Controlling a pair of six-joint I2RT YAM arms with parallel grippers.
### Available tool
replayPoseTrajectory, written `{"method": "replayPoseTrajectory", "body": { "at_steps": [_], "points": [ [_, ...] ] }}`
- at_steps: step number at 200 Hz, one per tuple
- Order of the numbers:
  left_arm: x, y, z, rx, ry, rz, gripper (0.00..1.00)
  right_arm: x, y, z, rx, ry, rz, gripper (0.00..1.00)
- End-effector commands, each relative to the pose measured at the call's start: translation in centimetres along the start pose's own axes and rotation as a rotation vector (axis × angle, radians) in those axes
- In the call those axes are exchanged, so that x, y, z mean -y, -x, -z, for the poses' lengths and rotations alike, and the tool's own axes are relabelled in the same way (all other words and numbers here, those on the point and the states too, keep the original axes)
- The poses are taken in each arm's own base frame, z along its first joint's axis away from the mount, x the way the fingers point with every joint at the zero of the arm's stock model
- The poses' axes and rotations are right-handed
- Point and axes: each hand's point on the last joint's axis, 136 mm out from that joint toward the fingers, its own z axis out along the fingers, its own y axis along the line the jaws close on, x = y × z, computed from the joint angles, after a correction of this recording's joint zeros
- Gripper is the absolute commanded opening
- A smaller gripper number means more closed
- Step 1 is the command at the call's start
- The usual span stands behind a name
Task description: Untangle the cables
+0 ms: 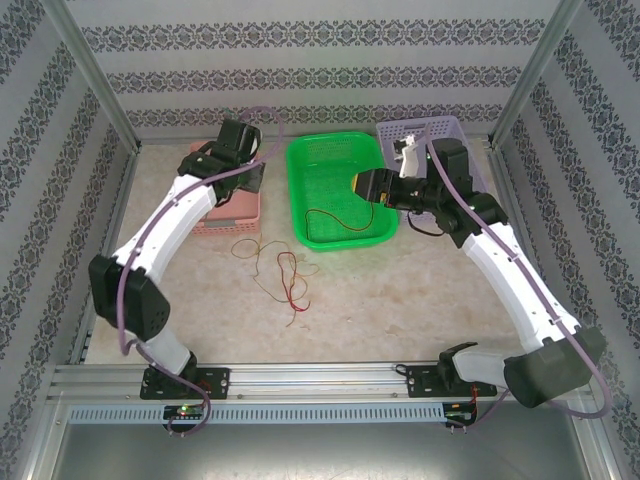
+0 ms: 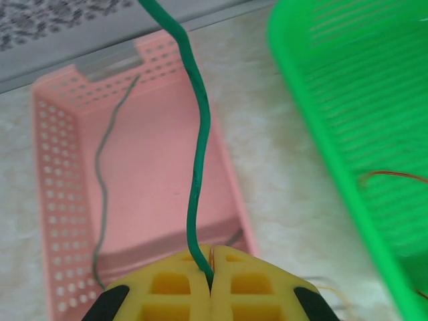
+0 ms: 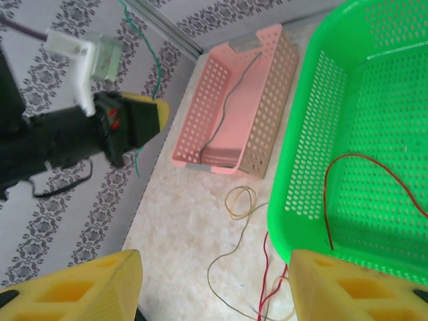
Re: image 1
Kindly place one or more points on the pink plastic basket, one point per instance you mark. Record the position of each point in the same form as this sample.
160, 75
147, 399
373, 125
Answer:
235, 210

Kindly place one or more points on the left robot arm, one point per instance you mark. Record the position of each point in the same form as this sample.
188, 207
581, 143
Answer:
165, 225

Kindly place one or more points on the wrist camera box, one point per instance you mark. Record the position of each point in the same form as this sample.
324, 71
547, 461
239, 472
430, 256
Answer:
412, 155
256, 142

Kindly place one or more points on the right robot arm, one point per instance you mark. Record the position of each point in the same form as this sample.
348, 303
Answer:
505, 280

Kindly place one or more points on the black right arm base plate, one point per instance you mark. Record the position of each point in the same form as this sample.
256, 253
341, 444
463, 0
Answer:
417, 382

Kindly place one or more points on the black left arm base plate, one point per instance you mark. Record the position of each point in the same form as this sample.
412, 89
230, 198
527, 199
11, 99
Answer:
217, 382

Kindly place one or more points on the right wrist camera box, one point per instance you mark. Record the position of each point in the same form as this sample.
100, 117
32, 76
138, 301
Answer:
412, 155

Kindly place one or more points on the green plastic basket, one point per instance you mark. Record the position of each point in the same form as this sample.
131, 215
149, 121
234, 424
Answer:
325, 175

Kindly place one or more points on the grey sheet metal panel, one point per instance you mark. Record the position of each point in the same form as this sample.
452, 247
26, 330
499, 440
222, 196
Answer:
320, 455

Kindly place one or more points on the aluminium table edge rail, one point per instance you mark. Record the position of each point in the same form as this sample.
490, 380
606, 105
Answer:
117, 210
504, 170

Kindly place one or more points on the aluminium mounting rail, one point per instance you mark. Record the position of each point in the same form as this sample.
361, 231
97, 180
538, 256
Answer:
320, 380

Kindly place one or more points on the purple plastic basket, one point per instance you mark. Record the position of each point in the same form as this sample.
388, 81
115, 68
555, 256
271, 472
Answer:
390, 132

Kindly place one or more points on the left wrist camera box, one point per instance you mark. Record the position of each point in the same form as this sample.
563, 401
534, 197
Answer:
256, 142

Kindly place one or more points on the aluminium frame post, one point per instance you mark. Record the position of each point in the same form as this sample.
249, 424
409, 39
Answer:
95, 70
540, 70

